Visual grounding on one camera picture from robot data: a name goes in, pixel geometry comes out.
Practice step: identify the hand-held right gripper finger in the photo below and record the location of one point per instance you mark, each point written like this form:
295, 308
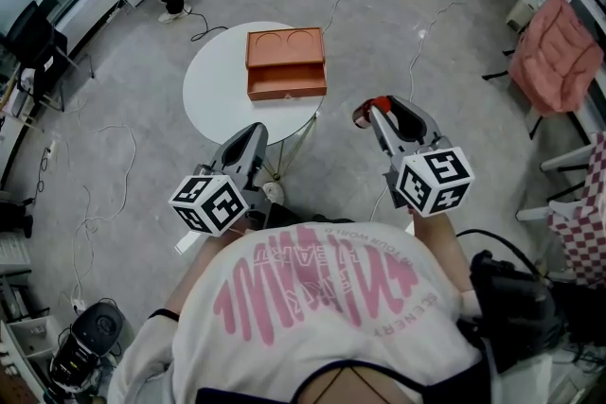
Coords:
384, 132
419, 123

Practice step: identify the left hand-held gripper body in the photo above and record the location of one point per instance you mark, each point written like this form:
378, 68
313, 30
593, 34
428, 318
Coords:
213, 203

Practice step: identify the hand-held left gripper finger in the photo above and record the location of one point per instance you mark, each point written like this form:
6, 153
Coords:
261, 151
239, 149

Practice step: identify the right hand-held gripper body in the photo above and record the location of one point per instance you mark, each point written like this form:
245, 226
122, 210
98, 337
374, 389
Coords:
433, 182

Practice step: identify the small red object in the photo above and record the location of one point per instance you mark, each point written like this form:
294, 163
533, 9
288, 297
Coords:
363, 112

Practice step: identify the orange wooden organiser box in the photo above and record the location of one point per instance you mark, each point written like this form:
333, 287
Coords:
284, 52

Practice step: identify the person's left forearm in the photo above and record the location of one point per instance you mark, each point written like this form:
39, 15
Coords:
199, 269

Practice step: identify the person's right forearm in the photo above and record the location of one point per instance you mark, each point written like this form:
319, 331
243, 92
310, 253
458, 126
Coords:
440, 241

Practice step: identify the person's white shoe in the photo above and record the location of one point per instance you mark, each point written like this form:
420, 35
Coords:
273, 192

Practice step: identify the round white table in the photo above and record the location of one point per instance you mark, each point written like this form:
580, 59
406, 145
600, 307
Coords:
213, 90

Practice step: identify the person's black trousers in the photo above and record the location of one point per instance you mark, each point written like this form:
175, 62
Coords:
289, 215

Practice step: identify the person's white pink-print T-shirt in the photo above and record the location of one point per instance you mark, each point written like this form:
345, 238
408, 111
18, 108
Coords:
308, 312

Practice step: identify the pink jacket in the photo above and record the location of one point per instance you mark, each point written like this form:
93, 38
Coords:
551, 57

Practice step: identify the black bag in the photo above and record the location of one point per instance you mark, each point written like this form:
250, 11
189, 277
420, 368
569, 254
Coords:
511, 312

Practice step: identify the small white floor appliance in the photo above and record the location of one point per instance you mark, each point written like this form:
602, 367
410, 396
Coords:
523, 10

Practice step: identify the pink white checkered cloth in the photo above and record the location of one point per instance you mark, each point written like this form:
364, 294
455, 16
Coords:
582, 227

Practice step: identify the white power strip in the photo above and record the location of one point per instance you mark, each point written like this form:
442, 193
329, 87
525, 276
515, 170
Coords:
52, 147

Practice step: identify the black round appliance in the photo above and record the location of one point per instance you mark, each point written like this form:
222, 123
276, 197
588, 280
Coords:
90, 340

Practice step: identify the black office chair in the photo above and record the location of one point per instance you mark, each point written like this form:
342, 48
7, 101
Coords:
38, 47

